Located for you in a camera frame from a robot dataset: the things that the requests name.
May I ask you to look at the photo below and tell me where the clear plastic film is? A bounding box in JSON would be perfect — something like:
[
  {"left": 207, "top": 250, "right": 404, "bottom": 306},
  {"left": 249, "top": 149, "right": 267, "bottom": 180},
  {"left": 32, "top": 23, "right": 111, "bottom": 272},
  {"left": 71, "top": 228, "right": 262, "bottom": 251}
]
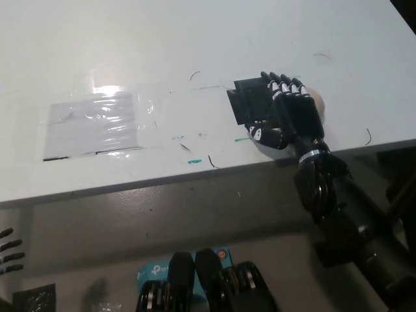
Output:
[{"left": 38, "top": 68, "right": 165, "bottom": 161}]

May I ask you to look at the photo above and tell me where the clear plastic taped sheet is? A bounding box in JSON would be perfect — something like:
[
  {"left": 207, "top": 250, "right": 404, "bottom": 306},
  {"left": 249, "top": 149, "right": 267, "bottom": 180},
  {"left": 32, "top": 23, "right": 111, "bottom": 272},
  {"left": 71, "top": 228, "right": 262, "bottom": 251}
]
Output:
[{"left": 43, "top": 93, "right": 145, "bottom": 163}]

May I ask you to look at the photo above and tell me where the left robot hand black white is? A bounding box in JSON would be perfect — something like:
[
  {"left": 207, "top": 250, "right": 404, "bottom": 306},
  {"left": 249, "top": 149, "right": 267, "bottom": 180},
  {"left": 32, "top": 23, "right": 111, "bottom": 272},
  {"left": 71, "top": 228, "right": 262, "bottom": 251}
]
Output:
[{"left": 0, "top": 227, "right": 26, "bottom": 277}]

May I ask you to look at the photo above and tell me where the pink dumpling squeeze toy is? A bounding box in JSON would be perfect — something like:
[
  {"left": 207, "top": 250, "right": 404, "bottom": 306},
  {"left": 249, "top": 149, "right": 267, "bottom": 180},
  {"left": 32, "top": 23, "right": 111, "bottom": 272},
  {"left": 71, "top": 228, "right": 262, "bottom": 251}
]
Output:
[{"left": 306, "top": 87, "right": 327, "bottom": 118}]

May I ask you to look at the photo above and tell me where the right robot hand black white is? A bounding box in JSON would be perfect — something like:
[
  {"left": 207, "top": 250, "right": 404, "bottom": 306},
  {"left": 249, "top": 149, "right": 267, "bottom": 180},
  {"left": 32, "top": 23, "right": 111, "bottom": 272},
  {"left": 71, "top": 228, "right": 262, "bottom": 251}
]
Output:
[{"left": 244, "top": 70, "right": 330, "bottom": 164}]

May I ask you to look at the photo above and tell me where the black mask tape patch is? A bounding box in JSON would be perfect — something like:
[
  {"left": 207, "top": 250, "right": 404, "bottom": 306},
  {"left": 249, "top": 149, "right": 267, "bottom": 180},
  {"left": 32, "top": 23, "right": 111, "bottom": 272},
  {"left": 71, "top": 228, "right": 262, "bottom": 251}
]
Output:
[{"left": 226, "top": 77, "right": 278, "bottom": 126}]

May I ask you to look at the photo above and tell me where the teal router box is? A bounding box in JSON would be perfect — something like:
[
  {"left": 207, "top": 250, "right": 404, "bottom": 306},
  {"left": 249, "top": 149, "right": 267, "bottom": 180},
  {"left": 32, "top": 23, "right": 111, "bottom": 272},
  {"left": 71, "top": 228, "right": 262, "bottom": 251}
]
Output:
[{"left": 135, "top": 247, "right": 233, "bottom": 298}]

